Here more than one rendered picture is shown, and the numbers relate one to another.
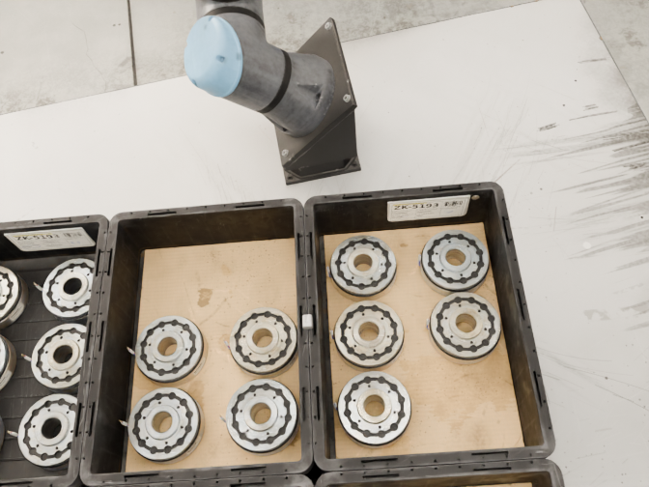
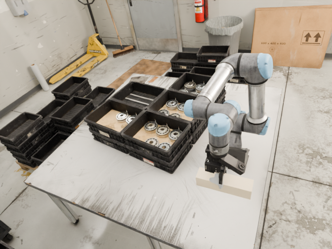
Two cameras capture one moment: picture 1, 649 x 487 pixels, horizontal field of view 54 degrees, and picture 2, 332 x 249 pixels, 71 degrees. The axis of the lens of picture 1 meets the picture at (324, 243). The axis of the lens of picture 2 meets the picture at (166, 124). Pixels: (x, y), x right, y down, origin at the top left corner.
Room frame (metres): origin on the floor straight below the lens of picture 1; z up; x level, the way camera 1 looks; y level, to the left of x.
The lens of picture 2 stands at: (1.06, -1.06, 1.97)
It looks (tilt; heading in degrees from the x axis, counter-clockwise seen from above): 40 degrees down; 125
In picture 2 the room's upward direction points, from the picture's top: 11 degrees counter-clockwise
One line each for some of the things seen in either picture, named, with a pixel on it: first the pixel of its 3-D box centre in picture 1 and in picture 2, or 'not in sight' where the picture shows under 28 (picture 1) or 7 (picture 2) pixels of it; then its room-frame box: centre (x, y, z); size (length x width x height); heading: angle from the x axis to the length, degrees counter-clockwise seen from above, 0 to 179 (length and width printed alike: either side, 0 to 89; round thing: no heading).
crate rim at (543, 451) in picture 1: (416, 315); (155, 129); (0.30, -0.11, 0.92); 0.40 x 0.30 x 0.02; 174
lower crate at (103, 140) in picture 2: not in sight; (119, 130); (-0.10, -0.07, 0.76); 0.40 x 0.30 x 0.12; 174
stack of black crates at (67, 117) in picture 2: not in sight; (79, 123); (-1.03, 0.20, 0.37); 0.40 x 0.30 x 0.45; 93
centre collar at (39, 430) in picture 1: (52, 428); not in sight; (0.25, 0.43, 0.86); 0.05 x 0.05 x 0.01
